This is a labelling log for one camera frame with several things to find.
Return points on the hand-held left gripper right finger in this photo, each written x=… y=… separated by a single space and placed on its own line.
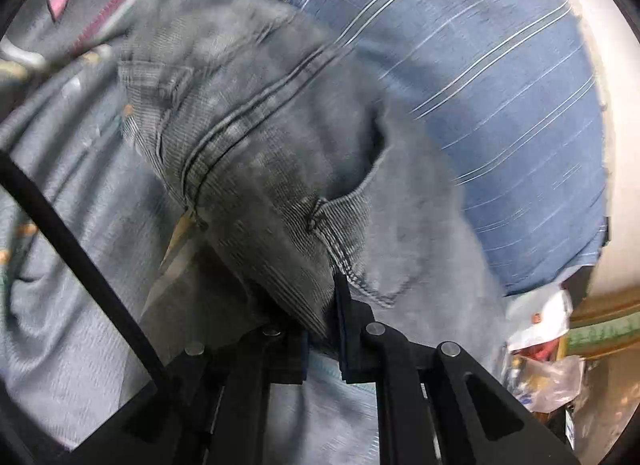
x=344 y=330

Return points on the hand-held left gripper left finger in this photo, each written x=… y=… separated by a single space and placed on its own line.
x=296 y=357

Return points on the white paper bag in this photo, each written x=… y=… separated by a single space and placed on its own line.
x=540 y=317

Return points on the clear plastic bag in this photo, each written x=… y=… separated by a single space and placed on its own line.
x=547 y=380

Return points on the grey patterned bed sheet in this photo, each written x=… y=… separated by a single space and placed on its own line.
x=75 y=245

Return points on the blue plaid pillow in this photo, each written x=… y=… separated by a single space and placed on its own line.
x=475 y=95

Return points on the green wooden rail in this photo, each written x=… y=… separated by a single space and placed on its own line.
x=607 y=327

